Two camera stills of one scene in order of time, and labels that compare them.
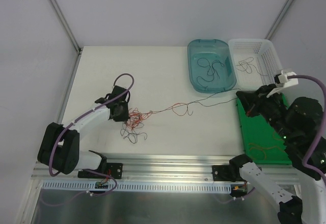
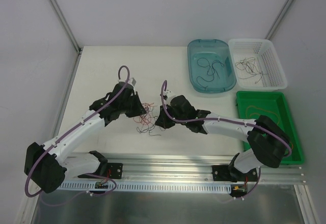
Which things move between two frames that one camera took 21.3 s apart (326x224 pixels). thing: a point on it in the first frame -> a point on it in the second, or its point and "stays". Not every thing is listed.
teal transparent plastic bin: (211, 66) stays
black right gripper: (256, 102) -> (166, 114)
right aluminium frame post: (284, 8) stays
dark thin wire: (204, 62) stays
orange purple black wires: (136, 117) -> (147, 120)
